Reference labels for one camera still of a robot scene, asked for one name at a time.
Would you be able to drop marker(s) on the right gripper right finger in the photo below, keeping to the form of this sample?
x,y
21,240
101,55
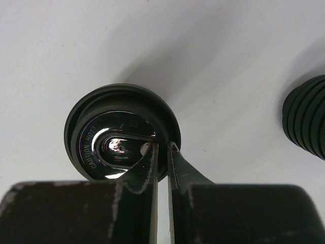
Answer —
x,y
202,211

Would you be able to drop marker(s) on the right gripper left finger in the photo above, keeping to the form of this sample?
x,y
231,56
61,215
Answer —
x,y
122,210

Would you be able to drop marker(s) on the black cup lid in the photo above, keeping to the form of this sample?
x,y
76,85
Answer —
x,y
110,128

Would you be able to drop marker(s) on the black ribbed cup stack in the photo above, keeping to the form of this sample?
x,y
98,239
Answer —
x,y
303,116

